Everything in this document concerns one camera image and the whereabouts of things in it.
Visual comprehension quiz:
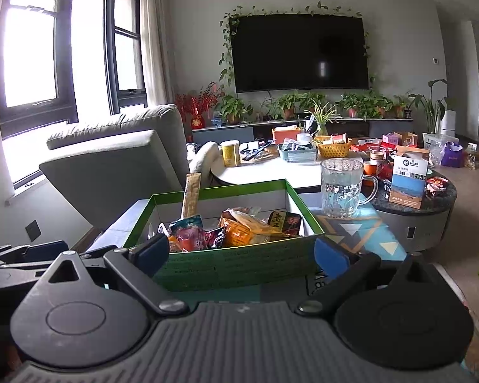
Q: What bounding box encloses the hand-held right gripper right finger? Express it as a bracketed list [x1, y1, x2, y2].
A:
[297, 236, 458, 314]

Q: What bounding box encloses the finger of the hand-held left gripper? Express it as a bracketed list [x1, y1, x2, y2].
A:
[0, 240, 69, 270]

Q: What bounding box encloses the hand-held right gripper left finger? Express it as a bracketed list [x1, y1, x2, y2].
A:
[28, 233, 190, 316]

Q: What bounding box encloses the pink sausage packet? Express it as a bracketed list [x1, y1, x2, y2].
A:
[170, 215, 208, 253]

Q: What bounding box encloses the dark snack packet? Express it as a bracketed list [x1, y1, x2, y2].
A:
[267, 211, 303, 237]

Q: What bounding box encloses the magenta snack packet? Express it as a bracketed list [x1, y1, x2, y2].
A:
[201, 227, 227, 250]

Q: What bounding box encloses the long tan stick packet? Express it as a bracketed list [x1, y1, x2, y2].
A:
[181, 173, 202, 218]

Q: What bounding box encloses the green cardboard box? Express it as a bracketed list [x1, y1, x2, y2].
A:
[122, 179, 326, 292]

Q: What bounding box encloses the orange snack packet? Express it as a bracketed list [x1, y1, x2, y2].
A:
[217, 217, 280, 248]

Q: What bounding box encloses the pale yellow snack packet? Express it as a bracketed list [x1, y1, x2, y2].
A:
[224, 207, 274, 233]

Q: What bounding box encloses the clear glass mug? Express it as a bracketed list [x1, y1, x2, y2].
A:
[320, 158, 379, 219]

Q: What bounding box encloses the orange cup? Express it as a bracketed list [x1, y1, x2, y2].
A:
[363, 161, 381, 186]

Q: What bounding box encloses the grey armchair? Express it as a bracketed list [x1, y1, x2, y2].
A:
[39, 104, 220, 230]

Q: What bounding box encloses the dark round side table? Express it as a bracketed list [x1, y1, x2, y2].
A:
[369, 169, 458, 252]

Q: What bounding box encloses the yellow wicker basket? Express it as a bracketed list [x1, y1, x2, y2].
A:
[313, 136, 352, 158]

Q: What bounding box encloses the round white table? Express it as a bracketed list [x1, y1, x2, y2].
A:
[210, 146, 384, 192]

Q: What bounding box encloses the blue plastic basket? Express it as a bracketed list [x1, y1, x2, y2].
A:
[277, 139, 318, 163]

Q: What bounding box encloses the yellow canister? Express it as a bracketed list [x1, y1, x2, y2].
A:
[221, 140, 241, 167]

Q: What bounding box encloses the red snack packet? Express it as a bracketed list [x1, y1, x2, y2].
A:
[426, 176, 450, 196]

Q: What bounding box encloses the orange box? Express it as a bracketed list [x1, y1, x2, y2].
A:
[271, 127, 302, 144]

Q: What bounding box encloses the potted spider plant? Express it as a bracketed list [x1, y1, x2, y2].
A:
[303, 101, 342, 136]

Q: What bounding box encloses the grey television cabinet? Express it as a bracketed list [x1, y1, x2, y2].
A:
[192, 119, 414, 146]

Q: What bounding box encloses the clear plastic container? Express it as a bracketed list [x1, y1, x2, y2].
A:
[423, 132, 460, 164]

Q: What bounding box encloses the potted green plant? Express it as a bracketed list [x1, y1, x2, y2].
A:
[367, 95, 394, 119]
[303, 93, 327, 113]
[393, 96, 414, 119]
[217, 95, 253, 125]
[277, 94, 305, 120]
[339, 94, 368, 119]

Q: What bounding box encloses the red flower plant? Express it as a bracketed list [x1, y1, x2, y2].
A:
[175, 82, 221, 130]

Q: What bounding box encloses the purple bag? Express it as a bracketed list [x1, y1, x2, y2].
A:
[440, 142, 463, 167]

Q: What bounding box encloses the white air purifier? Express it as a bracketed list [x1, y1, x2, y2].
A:
[440, 109, 457, 138]

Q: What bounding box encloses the tall leafy floor plant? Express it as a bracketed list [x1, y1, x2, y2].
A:
[409, 80, 450, 134]

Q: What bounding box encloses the large black framed window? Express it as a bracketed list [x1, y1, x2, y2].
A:
[0, 0, 78, 136]

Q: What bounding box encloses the narrow black framed window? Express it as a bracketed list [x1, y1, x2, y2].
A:
[104, 0, 146, 114]

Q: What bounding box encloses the black television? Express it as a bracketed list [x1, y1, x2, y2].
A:
[229, 13, 370, 93]

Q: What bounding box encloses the beige curtain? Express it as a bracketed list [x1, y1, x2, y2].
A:
[140, 0, 174, 108]

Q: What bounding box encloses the black wall socket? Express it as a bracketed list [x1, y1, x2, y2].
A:
[25, 219, 42, 242]

